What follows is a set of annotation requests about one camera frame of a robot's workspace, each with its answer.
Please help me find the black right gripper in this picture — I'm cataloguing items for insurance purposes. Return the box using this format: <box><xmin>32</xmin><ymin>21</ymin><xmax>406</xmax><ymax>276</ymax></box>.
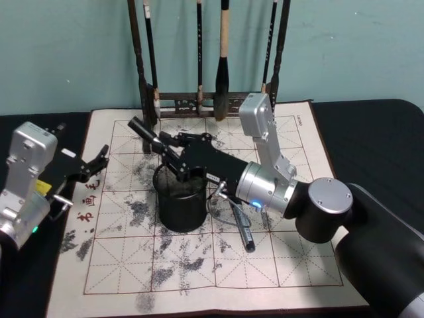
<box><xmin>159</xmin><ymin>131</ymin><xmax>249</xmax><ymax>197</ymax></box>

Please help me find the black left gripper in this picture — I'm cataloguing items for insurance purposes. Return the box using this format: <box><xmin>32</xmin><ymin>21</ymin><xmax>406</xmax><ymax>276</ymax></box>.
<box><xmin>38</xmin><ymin>144</ymin><xmax>111</xmax><ymax>198</ymax></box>

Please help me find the black pen with silver band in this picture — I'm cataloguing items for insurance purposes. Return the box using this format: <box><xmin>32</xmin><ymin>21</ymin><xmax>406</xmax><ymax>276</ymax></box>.
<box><xmin>128</xmin><ymin>116</ymin><xmax>177</xmax><ymax>160</ymax></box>

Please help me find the black mesh pen holder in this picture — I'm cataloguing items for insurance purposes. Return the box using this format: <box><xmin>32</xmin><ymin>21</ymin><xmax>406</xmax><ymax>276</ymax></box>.
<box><xmin>152</xmin><ymin>164</ymin><xmax>208</xmax><ymax>233</ymax></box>

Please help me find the dark wooden brush rack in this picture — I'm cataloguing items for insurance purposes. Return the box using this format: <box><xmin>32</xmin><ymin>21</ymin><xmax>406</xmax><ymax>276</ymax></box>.
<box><xmin>127</xmin><ymin>0</ymin><xmax>292</xmax><ymax>129</ymax></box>

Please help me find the black and grey pen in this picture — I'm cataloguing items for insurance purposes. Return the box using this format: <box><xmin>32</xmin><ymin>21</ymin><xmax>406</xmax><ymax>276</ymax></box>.
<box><xmin>231</xmin><ymin>197</ymin><xmax>256</xmax><ymax>252</ymax></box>

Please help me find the thin black calligraphy brush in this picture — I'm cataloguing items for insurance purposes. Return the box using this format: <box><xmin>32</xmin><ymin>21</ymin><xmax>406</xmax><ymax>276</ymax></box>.
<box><xmin>260</xmin><ymin>0</ymin><xmax>278</xmax><ymax>95</ymax></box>
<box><xmin>195</xmin><ymin>0</ymin><xmax>204</xmax><ymax>115</ymax></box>

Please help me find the cream calligraphy felt mat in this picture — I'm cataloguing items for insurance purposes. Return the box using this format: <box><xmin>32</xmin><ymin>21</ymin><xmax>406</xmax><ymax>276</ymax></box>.
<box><xmin>46</xmin><ymin>101</ymin><xmax>374</xmax><ymax>315</ymax></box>

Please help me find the black table cloth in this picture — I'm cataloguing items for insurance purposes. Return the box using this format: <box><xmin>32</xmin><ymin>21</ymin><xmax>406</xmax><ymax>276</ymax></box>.
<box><xmin>0</xmin><ymin>98</ymin><xmax>424</xmax><ymax>318</ymax></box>

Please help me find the thin dark right gripper cable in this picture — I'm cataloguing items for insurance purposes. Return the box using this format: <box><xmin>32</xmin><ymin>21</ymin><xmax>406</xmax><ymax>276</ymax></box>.
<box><xmin>205</xmin><ymin>180</ymin><xmax>244</xmax><ymax>221</ymax></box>

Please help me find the large tan-handled calligraphy brush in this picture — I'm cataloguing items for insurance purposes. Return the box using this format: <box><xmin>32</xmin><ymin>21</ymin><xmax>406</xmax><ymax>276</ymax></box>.
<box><xmin>214</xmin><ymin>0</ymin><xmax>232</xmax><ymax>123</ymax></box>

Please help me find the black-handled brush with white tip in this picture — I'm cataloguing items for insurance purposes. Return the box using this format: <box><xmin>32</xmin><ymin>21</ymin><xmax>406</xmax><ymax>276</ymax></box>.
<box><xmin>142</xmin><ymin>0</ymin><xmax>162</xmax><ymax>121</ymax></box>

